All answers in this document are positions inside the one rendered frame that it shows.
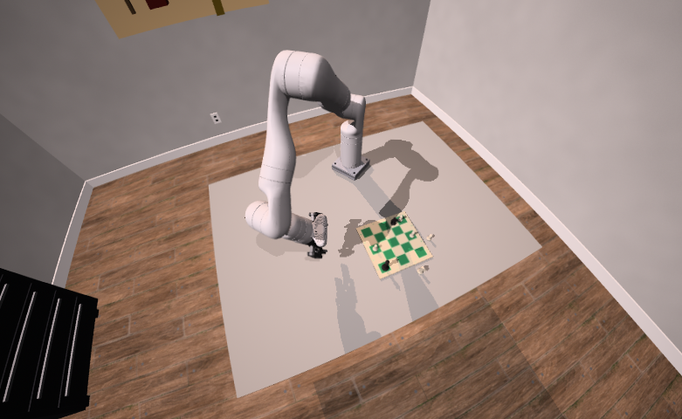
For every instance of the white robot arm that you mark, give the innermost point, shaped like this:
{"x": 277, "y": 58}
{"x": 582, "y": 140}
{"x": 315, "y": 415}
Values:
{"x": 302, "y": 76}

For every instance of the green and cream chessboard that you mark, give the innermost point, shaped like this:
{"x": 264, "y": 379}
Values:
{"x": 394, "y": 244}

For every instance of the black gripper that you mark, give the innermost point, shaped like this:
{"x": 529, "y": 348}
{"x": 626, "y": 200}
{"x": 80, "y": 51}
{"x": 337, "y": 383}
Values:
{"x": 314, "y": 252}

